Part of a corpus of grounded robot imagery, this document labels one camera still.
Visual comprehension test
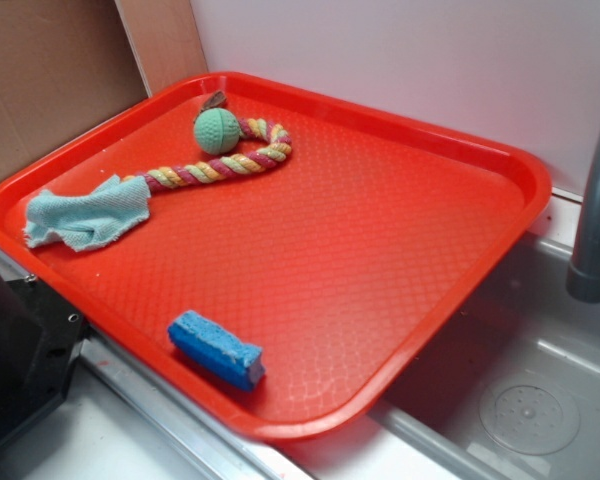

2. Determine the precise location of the brown wood chip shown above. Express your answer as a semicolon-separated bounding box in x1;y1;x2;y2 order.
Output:
200;90;227;112

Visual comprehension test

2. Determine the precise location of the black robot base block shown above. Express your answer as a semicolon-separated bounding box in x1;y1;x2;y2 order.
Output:
0;275;87;449

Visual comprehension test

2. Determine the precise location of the red plastic tray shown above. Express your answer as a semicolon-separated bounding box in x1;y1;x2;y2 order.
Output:
0;73;551;443

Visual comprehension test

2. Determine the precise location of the green rubber ball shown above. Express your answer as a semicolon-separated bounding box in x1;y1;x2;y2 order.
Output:
194;108;241;155

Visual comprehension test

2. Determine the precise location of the blue sponge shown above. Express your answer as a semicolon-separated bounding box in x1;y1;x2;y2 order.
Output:
167;311;266;391

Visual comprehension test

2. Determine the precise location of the light blue cloth rag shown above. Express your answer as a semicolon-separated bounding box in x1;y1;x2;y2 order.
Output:
24;175;151;252

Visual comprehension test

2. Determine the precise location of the grey toy sink basin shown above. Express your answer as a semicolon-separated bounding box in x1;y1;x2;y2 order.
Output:
286;235;600;479

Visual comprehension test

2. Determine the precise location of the brown cardboard panel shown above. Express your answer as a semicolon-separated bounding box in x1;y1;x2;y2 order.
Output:
0;1;207;182

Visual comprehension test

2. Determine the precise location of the multicolour braided rope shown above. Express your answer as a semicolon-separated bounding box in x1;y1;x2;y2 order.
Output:
123;117;293;191

